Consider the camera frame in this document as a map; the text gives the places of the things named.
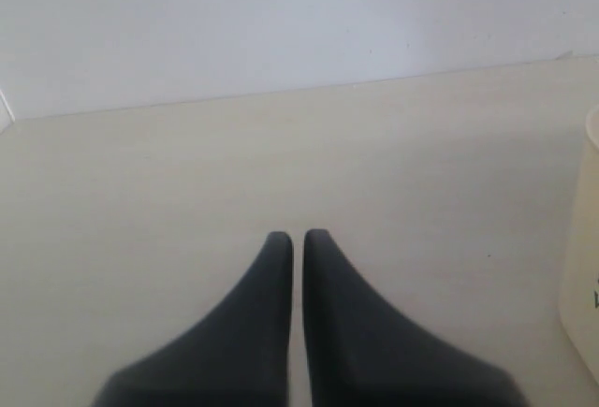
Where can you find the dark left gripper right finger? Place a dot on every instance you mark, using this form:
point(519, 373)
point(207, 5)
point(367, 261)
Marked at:
point(361, 351)

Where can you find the small cream plastic bin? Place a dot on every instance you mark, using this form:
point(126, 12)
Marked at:
point(578, 300)

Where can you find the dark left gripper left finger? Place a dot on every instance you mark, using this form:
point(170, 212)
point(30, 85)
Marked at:
point(237, 355)

